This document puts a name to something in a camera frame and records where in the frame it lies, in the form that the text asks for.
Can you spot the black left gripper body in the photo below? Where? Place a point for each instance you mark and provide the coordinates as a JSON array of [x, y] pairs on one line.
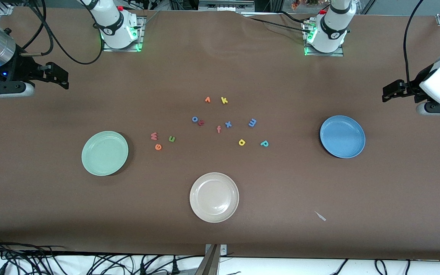
[[413, 84]]

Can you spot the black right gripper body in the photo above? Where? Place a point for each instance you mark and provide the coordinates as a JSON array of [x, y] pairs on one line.
[[20, 69]]

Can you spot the red foam letter w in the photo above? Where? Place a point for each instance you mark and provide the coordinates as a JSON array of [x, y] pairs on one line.
[[154, 136]]

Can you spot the teal foam letter p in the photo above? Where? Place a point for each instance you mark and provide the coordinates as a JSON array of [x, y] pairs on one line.
[[264, 143]]

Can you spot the blue foam letter m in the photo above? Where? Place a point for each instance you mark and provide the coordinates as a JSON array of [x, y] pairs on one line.
[[252, 122]]

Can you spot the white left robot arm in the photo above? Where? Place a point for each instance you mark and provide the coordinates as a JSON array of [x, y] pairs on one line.
[[332, 30]]

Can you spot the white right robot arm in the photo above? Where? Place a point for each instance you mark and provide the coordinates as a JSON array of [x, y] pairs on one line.
[[113, 26]]

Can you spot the blue plate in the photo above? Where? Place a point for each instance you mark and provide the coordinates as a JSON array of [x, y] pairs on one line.
[[342, 136]]

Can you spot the green plate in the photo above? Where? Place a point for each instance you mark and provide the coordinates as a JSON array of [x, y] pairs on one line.
[[104, 153]]

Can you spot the orange flowers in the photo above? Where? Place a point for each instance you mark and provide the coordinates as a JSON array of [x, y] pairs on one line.
[[295, 4]]

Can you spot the brown table cover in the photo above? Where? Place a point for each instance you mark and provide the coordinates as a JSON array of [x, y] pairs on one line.
[[52, 214]]

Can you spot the small white paper scrap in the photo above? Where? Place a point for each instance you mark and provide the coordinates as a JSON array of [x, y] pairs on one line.
[[320, 216]]

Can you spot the grey metal box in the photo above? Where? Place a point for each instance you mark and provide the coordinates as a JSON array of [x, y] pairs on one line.
[[224, 5]]

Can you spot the beige plate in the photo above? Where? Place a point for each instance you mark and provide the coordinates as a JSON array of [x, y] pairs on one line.
[[214, 197]]

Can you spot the black power plug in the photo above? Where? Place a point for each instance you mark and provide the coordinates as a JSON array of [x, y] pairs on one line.
[[142, 269], [174, 267]]

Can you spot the grey metal bar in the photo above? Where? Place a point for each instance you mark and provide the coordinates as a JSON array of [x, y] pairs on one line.
[[208, 265]]

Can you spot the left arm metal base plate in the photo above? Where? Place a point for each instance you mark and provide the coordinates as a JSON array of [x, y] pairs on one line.
[[319, 54]]

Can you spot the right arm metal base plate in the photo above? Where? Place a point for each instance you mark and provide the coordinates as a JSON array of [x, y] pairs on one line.
[[140, 34]]

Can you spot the silver table edge bracket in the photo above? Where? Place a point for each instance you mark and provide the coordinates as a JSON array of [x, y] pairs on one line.
[[224, 250]]

